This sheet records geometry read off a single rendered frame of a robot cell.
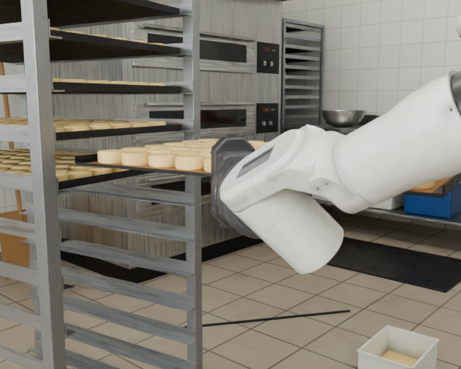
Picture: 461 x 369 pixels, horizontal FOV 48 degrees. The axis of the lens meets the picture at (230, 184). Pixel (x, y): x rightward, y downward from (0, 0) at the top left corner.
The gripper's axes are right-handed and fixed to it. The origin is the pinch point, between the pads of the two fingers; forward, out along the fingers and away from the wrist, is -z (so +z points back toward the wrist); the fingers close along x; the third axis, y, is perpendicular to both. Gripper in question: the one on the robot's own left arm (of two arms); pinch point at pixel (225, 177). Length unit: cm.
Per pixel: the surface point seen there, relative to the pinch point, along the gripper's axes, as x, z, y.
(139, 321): -50, -67, 8
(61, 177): -3.8, -30.9, 24.3
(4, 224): -13, -35, 36
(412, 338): -86, -108, -106
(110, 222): -23, -73, 15
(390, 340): -90, -115, -101
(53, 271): -19.3, -22.6, 25.9
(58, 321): -28.9, -22.9, 25.5
